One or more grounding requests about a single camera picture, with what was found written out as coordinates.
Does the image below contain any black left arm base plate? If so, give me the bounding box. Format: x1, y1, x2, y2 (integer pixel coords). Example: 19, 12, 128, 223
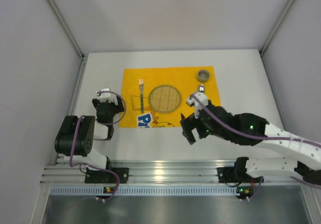
84, 167, 129, 184

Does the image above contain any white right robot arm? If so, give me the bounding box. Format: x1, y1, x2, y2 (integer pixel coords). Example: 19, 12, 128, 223
180, 98, 320, 186

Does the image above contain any spoon with green handle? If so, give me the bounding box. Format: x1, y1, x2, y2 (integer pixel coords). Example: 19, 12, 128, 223
197, 84, 205, 93

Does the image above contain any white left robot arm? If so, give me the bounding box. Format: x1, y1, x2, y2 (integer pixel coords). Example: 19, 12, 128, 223
54, 91, 126, 172

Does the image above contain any yellow cartoon placemat cloth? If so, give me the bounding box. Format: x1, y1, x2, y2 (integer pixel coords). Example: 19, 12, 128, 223
119, 66, 221, 128

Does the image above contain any perforated grey cable duct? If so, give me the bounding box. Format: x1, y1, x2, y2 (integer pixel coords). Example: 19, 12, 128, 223
50, 185, 253, 196

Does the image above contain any fork with green handle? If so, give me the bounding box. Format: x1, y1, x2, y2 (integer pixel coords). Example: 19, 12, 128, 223
138, 79, 144, 114

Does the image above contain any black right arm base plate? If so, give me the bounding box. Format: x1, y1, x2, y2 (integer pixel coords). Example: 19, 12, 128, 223
217, 167, 261, 184

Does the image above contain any aluminium mounting rail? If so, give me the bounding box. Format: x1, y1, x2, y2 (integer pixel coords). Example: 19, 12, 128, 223
40, 153, 313, 184

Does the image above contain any round woven bamboo plate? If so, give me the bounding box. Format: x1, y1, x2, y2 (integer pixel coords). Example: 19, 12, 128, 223
148, 84, 182, 114

